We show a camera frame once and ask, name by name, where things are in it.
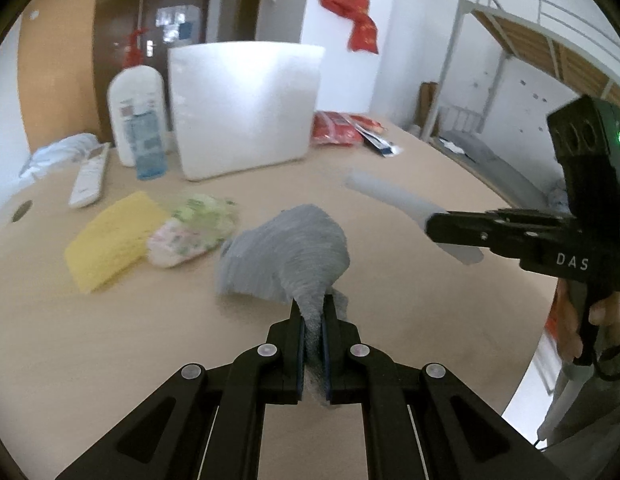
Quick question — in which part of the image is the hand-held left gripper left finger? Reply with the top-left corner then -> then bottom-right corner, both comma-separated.
55,297 -> 307,480

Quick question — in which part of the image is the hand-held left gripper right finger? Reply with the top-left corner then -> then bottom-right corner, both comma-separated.
321,295 -> 570,480

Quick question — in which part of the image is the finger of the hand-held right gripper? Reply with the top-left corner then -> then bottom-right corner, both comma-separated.
425,212 -> 540,259
450,208 -> 573,234

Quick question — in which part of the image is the floral patterned cloth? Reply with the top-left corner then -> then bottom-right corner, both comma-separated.
146,217 -> 225,268

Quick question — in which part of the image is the green floral tissue pack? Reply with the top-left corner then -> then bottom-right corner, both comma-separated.
162,195 -> 239,243

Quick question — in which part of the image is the yellow sponge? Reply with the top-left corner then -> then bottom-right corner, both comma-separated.
64,190 -> 171,294

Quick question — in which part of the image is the white foam box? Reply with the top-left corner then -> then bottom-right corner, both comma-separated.
167,42 -> 327,182

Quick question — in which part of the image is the person's right hand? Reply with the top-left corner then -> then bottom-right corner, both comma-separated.
554,280 -> 620,363

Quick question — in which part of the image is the black white packet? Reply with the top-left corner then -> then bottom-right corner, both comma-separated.
357,126 -> 403,157

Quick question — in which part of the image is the small red packet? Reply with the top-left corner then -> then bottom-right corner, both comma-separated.
350,116 -> 387,134

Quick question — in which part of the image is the white metal bunk bed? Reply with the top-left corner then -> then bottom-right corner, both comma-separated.
417,0 -> 620,211

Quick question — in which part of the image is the red snack packet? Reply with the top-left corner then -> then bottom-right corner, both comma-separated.
310,110 -> 363,147

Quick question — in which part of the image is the long red plastic bag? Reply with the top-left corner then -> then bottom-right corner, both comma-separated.
347,12 -> 379,54

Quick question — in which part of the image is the blue spray bottle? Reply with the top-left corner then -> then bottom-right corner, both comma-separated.
125,110 -> 168,181

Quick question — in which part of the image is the white remote control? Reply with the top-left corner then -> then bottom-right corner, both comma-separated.
68,142 -> 112,209

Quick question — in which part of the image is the light blue bedding pile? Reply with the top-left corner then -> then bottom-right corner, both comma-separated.
17,132 -> 111,181

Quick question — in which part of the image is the white lotion pump bottle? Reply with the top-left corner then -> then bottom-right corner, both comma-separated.
107,30 -> 165,167

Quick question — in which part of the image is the brown side door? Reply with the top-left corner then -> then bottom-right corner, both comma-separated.
240,0 -> 269,44

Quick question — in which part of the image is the dark brown entry door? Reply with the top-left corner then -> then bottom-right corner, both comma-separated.
93,0 -> 213,111

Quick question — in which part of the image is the grey door notice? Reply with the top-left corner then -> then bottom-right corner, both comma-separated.
155,5 -> 201,29

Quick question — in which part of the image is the wooden wardrobe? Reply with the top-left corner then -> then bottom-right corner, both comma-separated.
17,0 -> 107,157

